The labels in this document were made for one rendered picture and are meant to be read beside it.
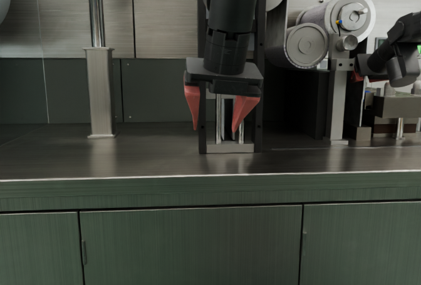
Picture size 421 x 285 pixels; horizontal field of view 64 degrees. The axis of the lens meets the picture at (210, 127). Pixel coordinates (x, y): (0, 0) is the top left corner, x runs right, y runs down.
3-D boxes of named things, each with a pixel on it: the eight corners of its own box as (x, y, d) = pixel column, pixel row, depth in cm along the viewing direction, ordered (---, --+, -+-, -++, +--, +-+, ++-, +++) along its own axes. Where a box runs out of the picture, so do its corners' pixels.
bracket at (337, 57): (331, 146, 94) (339, 32, 88) (322, 140, 100) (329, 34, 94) (348, 145, 94) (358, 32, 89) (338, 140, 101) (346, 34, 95)
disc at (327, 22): (322, 44, 95) (326, -11, 93) (322, 44, 96) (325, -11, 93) (373, 44, 97) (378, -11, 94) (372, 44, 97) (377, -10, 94)
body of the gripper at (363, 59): (393, 77, 94) (410, 63, 87) (358, 77, 93) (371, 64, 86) (388, 56, 96) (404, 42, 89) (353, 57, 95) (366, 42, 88)
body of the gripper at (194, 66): (185, 68, 50) (189, 17, 46) (252, 74, 51) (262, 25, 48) (186, 86, 44) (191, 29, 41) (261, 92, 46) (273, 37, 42)
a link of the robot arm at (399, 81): (436, 19, 77) (401, 17, 76) (450, 63, 74) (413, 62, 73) (402, 47, 89) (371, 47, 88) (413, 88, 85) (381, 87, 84)
